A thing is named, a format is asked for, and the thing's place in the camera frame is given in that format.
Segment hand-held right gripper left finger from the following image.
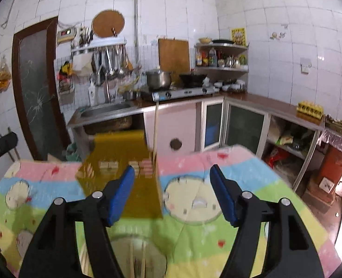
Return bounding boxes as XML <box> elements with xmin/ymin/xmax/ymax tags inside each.
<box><xmin>19</xmin><ymin>165</ymin><xmax>136</xmax><ymax>278</ymax></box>

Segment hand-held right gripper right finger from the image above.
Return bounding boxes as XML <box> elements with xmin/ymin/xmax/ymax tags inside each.
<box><xmin>210</xmin><ymin>164</ymin><xmax>325</xmax><ymax>278</ymax></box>

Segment yellow perforated utensil holder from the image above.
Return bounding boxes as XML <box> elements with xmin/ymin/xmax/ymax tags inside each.
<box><xmin>75</xmin><ymin>130</ymin><xmax>164</xmax><ymax>220</ymax></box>

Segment bunch of wooden chopsticks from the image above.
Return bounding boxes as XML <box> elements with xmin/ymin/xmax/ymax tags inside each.
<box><xmin>129</xmin><ymin>242</ymin><xmax>148</xmax><ymax>278</ymax></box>

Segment long wooden chopstick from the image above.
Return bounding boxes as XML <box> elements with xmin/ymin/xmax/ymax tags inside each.
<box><xmin>153</xmin><ymin>101</ymin><xmax>159</xmax><ymax>163</ymax></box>

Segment printed pastel blanket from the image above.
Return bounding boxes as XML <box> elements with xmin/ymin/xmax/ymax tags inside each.
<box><xmin>0</xmin><ymin>145</ymin><xmax>342</xmax><ymax>278</ymax></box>

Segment green plastic bag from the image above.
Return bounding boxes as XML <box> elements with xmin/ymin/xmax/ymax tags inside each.
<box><xmin>66</xmin><ymin>142</ymin><xmax>82</xmax><ymax>162</ymax></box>

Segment brown frosted glass door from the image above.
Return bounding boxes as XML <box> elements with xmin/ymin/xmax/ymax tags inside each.
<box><xmin>12</xmin><ymin>17</ymin><xmax>71</xmax><ymax>161</ymax></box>

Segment hanging plastic bags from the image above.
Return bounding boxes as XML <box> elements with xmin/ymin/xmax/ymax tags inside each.
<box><xmin>0</xmin><ymin>58</ymin><xmax>13</xmax><ymax>93</ymax></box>

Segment steel kitchen sink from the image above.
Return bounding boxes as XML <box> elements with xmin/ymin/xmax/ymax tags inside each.
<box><xmin>68</xmin><ymin>101</ymin><xmax>145</xmax><ymax>128</ymax></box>

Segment kitchen counter cabinet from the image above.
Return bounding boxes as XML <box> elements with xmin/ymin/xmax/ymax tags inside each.
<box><xmin>68</xmin><ymin>93</ymin><xmax>326</xmax><ymax>192</ymax></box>

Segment group of small bowls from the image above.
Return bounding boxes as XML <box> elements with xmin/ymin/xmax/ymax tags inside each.
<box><xmin>214</xmin><ymin>79</ymin><xmax>247</xmax><ymax>93</ymax></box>

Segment steel gas stove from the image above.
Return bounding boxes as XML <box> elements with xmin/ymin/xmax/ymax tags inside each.
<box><xmin>140</xmin><ymin>86</ymin><xmax>215</xmax><ymax>102</ymax></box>

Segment white cloth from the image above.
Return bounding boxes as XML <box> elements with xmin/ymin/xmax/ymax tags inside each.
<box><xmin>73</xmin><ymin>54</ymin><xmax>92</xmax><ymax>73</ymax></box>

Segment steel pot with lid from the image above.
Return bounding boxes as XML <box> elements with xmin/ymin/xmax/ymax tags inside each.
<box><xmin>143</xmin><ymin>69</ymin><xmax>173</xmax><ymax>90</ymax></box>

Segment yellow egg carton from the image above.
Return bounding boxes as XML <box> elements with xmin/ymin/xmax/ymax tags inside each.
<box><xmin>296</xmin><ymin>101</ymin><xmax>324</xmax><ymax>120</ymax></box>

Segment black wok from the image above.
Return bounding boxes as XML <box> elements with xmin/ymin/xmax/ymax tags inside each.
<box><xmin>179</xmin><ymin>73</ymin><xmax>208</xmax><ymax>88</ymax></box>

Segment clear plastic table cover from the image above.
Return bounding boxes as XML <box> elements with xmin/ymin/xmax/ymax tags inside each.
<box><xmin>318</xmin><ymin>127</ymin><xmax>342</xmax><ymax>155</ymax></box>

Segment steel corner shelf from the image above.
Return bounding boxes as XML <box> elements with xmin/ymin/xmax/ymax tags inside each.
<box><xmin>194</xmin><ymin>43</ymin><xmax>250</xmax><ymax>75</ymax></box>

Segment row of hanging metal ladles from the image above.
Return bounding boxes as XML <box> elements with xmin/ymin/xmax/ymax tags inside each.
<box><xmin>91</xmin><ymin>46</ymin><xmax>134</xmax><ymax>85</ymax></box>

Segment beige box with red display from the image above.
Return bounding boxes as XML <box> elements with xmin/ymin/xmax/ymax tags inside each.
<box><xmin>57</xmin><ymin>27</ymin><xmax>78</xmax><ymax>44</ymax></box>

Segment row of condiment bottles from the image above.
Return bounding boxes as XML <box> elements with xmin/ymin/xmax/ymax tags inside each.
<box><xmin>196</xmin><ymin>48</ymin><xmax>218</xmax><ymax>66</ymax></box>

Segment rectangular wooden cutting board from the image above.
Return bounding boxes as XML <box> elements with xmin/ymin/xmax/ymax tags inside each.
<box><xmin>158</xmin><ymin>38</ymin><xmax>191</xmax><ymax>76</ymax></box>

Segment round wooden board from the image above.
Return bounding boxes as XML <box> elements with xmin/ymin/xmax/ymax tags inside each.
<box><xmin>92</xmin><ymin>10</ymin><xmax>126</xmax><ymax>38</ymax></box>

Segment cup of dark-handled utensils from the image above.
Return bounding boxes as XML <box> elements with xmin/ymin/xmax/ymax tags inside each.
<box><xmin>78</xmin><ymin>26</ymin><xmax>95</xmax><ymax>47</ymax></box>

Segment steel wall utensil rack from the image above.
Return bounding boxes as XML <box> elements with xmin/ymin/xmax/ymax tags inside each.
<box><xmin>70</xmin><ymin>38</ymin><xmax>128</xmax><ymax>55</ymax></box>

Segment yellow wall poster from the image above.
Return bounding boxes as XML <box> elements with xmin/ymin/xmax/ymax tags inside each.
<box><xmin>231</xmin><ymin>28</ymin><xmax>247</xmax><ymax>46</ymax></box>

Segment small wall sticker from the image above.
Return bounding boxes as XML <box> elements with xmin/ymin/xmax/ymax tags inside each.
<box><xmin>269</xmin><ymin>25</ymin><xmax>289</xmax><ymax>40</ymax></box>

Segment grey wall pipe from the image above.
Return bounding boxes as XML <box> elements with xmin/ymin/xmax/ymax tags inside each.
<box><xmin>133</xmin><ymin>0</ymin><xmax>140</xmax><ymax>64</ymax></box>

